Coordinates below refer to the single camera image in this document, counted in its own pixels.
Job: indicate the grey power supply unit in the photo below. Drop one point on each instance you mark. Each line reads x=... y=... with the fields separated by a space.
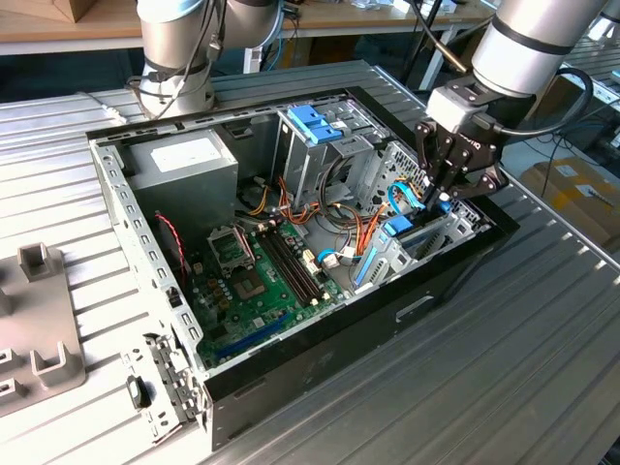
x=184 y=194

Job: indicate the grey parts rack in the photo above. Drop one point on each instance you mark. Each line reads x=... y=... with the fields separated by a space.
x=43 y=310

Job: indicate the black plastic case latch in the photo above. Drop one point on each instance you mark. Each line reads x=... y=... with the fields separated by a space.
x=137 y=391

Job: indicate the wooden desk with box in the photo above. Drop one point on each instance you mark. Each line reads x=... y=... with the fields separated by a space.
x=48 y=29

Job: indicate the perforated metal disk bay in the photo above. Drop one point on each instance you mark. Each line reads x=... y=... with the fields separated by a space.
x=393 y=257

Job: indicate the open black PC case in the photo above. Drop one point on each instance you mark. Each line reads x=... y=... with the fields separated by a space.
x=339 y=349

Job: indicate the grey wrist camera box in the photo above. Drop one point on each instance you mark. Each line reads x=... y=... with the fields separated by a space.
x=453 y=106

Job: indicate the black tripod stand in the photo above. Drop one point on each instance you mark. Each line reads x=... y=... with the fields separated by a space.
x=432 y=9

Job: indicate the long wooden desk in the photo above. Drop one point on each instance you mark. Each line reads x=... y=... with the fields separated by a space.
x=349 y=17

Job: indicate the hard disk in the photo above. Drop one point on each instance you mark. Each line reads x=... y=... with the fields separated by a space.
x=401 y=226

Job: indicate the CPU socket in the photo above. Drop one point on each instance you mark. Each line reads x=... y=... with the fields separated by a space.
x=247 y=287

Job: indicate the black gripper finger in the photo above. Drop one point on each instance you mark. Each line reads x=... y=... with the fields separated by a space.
x=433 y=150
x=489 y=184

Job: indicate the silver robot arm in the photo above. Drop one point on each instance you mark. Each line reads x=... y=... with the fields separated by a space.
x=523 y=53

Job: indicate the small cardboard box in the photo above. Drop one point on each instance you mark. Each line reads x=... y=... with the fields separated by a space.
x=72 y=9

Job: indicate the large cardboard box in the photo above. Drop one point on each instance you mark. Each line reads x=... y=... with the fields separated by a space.
x=571 y=194

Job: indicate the blue expansion slot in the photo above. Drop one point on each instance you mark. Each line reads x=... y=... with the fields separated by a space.
x=252 y=338

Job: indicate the grey metal optical drive cage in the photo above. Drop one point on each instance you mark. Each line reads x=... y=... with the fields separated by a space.
x=300 y=164

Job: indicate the blue plastic drive latch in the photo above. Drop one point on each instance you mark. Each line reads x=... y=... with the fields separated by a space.
x=302 y=116
x=324 y=134

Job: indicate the green motherboard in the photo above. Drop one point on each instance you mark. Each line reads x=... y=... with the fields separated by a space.
x=264 y=302

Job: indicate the dark RAM slot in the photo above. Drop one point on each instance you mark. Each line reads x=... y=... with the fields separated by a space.
x=287 y=266
x=300 y=264

